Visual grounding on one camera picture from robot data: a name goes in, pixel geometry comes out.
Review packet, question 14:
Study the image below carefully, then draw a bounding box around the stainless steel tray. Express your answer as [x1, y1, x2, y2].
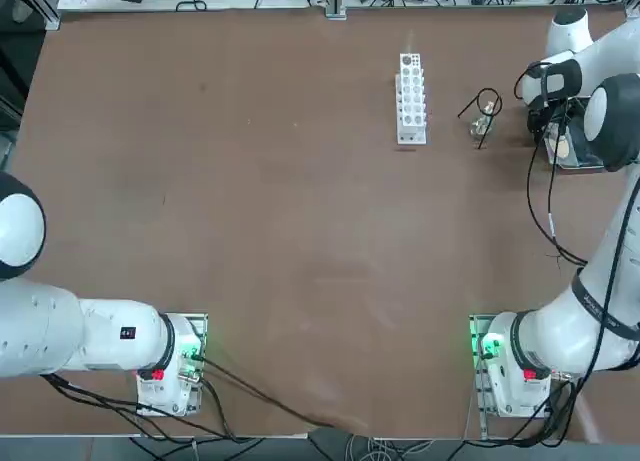
[538, 93, 609, 172]

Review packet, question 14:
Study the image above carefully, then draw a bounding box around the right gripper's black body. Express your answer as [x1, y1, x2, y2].
[526, 98, 572, 146]

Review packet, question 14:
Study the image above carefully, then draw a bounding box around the aluminium corner rail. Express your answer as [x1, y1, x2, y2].
[14, 0, 62, 31]

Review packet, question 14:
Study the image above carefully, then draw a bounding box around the black wire tripod stand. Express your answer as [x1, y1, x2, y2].
[456, 86, 505, 151]

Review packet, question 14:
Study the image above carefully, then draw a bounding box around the black left arm base cable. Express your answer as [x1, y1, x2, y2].
[192, 351, 337, 429]

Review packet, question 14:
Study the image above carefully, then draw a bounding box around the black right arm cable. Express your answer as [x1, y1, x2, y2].
[513, 63, 640, 438]

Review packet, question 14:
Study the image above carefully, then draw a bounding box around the white test tube rack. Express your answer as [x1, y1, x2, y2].
[395, 51, 430, 147]

